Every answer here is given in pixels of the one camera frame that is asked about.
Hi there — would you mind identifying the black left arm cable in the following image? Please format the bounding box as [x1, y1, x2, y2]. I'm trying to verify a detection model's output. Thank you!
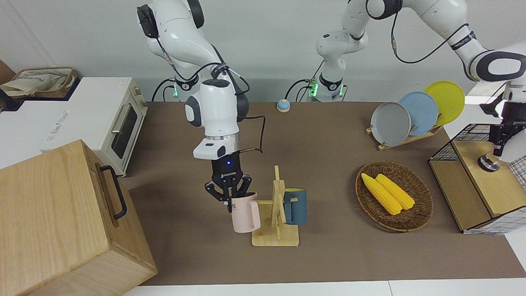
[390, 12, 471, 65]

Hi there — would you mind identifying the wire grid box with shelf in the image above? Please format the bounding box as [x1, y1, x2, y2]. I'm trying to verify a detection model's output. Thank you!
[428, 123, 526, 235]

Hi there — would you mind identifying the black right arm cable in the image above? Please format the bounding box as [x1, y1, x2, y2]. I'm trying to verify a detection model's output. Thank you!
[158, 41, 266, 155]

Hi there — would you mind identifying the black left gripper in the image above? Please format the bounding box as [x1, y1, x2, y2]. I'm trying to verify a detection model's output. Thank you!
[491, 102, 526, 157]

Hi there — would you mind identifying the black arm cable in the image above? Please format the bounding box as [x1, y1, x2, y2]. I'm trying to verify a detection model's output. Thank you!
[390, 12, 471, 65]
[158, 41, 266, 155]

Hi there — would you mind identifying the black cabinet handle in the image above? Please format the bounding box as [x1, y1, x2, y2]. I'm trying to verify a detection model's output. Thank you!
[99, 165, 128, 220]

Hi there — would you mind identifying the black base power cable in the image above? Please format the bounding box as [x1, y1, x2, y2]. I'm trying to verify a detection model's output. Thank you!
[284, 61, 326, 103]
[151, 78, 178, 102]

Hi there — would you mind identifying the cream cloth bag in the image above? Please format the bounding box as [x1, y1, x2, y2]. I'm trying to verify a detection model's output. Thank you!
[0, 70, 71, 93]

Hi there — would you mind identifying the glass water pot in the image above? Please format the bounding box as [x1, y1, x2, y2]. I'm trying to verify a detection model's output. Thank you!
[477, 153, 503, 173]

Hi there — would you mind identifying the pink mug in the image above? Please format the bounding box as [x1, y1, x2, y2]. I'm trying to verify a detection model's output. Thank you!
[231, 192, 261, 234]

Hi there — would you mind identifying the yellow plate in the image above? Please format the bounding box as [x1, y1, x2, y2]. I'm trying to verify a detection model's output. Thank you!
[423, 81, 466, 126]

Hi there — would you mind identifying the dark blue mug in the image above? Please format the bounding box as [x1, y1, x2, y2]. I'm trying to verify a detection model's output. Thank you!
[282, 188, 308, 226]

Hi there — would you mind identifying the white toaster oven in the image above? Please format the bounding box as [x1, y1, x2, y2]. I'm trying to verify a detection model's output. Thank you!
[41, 77, 148, 178]

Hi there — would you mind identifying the brown table mat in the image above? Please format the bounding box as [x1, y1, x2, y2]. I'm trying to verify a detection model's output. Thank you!
[119, 101, 526, 286]

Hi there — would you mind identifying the light blue plate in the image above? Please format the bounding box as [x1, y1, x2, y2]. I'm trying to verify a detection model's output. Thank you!
[397, 91, 439, 136]

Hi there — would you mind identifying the wooden plate rack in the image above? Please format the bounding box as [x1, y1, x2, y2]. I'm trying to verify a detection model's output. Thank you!
[366, 125, 443, 151]

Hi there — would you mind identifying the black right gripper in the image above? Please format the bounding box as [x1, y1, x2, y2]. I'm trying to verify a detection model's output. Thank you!
[205, 152, 252, 214]

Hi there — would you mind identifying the brown woven storage basket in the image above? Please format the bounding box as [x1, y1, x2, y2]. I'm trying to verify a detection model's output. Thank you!
[10, 67, 78, 99]

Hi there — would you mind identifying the white oven door handle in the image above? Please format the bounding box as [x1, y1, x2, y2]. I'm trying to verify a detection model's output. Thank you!
[111, 103, 133, 134]

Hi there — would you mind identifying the wooden mug stand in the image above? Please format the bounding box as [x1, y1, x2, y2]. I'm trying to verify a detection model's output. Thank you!
[251, 165, 300, 247]

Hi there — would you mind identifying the wooden cabinet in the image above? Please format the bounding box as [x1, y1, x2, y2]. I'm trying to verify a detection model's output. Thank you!
[0, 139, 158, 296]

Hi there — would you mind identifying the grey plate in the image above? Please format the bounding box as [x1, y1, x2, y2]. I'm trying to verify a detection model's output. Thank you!
[370, 102, 412, 147]

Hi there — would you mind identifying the round wicker basket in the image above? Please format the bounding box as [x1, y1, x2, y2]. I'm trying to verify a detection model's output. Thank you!
[355, 161, 434, 232]

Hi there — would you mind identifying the yellow corn cob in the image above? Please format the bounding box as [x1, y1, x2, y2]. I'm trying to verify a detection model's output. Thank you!
[360, 173, 403, 216]
[376, 173, 415, 211]

